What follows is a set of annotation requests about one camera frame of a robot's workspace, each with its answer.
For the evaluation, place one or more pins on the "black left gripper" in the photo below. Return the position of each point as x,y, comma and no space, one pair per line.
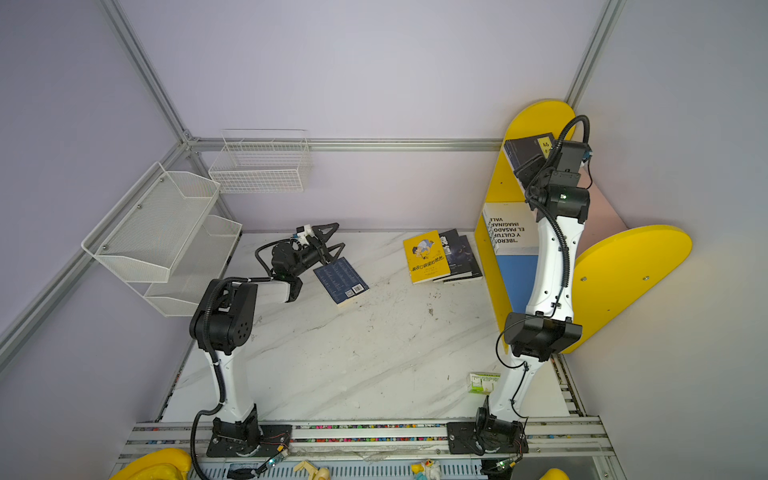
320,247

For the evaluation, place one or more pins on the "dark blue barcode book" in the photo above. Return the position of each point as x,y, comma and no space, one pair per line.
341,281

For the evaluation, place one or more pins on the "white book black lettering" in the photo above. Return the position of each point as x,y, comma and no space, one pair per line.
511,227

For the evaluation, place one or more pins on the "yellow cartoon cover book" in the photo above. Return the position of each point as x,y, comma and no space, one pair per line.
425,257

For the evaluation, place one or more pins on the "black cover book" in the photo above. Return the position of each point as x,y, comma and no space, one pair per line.
459,254

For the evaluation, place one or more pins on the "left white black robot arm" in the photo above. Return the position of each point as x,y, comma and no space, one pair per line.
225,316

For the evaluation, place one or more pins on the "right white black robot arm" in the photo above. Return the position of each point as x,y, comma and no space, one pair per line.
546,326

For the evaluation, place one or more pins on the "yellow pink blue bookshelf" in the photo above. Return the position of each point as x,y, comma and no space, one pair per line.
614,266

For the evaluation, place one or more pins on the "lower white perforated shelf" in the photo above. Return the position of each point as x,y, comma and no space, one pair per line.
206,259

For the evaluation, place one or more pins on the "white perforated metal shelf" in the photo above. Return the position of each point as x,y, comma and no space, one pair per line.
144,237

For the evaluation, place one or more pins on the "small green white box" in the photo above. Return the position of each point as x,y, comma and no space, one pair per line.
482,383

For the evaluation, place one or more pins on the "beige toy figure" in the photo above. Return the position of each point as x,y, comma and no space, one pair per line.
312,472

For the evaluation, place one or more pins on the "yellow white toy figure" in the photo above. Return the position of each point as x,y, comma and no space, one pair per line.
426,470

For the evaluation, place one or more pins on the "yellow plastic toy left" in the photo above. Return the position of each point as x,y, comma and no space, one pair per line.
166,464

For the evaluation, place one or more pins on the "yellow object bottom right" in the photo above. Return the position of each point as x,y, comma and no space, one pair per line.
554,474

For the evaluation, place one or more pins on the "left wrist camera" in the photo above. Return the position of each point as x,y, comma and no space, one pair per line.
303,234

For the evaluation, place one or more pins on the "white wire basket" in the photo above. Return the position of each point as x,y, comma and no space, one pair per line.
262,161

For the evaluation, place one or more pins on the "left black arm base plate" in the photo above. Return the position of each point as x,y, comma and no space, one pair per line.
262,441

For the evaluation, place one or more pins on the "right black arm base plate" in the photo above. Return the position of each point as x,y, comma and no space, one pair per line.
504,437

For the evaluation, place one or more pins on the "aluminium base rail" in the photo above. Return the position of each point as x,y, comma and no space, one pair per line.
388,449

